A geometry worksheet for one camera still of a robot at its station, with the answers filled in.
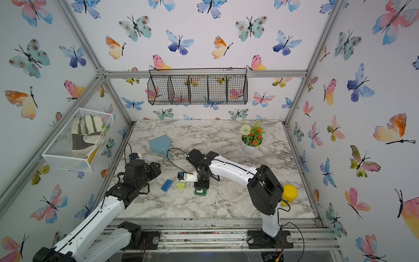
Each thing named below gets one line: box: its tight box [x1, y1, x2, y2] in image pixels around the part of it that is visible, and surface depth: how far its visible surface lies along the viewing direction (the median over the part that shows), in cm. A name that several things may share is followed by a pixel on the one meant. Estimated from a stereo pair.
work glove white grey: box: [71, 114, 105, 159], surface depth 76 cm
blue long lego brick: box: [160, 179, 174, 193], surface depth 91 cm
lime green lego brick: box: [175, 182, 186, 190], surface depth 91 cm
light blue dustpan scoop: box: [148, 134, 172, 161], surface depth 110 cm
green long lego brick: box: [194, 188, 207, 196], surface depth 87 cm
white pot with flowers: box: [240, 120, 266, 155], surface depth 95 cm
